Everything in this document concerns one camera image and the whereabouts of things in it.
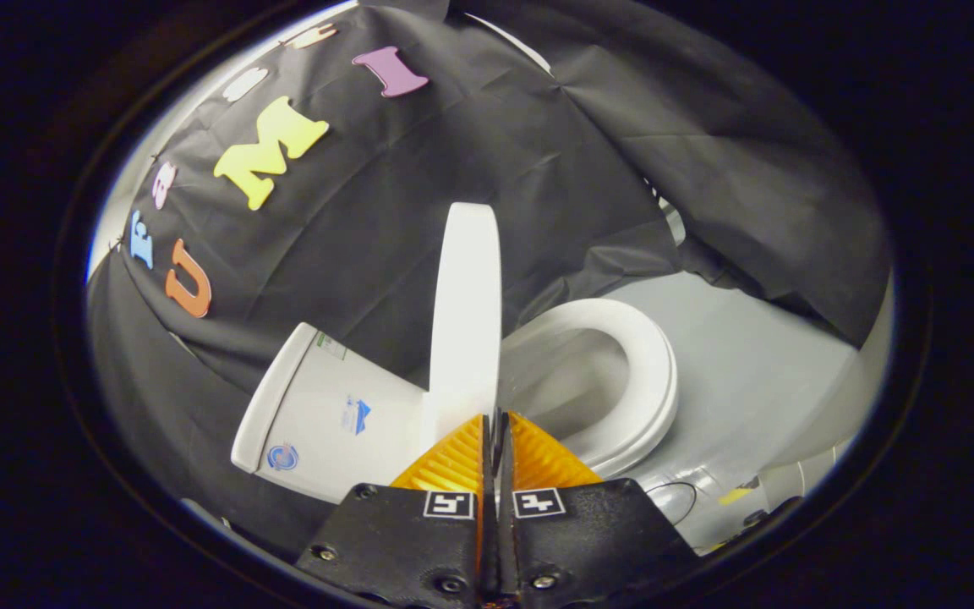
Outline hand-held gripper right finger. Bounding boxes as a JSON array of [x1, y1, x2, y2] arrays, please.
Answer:
[[495, 411, 699, 609]]

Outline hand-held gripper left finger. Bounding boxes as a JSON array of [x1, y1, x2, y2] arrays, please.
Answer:
[[295, 413, 501, 609]]

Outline white toilet lid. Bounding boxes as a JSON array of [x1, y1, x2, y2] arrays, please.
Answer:
[[426, 202, 503, 445]]

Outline white toilet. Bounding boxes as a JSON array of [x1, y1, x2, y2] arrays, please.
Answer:
[[231, 298, 681, 505]]

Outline white toilet seat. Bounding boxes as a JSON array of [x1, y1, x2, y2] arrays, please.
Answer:
[[500, 298, 680, 480]]

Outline white toilet tank cover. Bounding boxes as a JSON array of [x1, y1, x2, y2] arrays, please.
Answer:
[[231, 322, 320, 474]]

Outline black backdrop cloth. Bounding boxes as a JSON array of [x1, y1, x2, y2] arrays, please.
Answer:
[[85, 0, 892, 561]]

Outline thin black cable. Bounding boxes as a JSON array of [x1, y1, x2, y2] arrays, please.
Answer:
[[646, 481, 698, 527]]

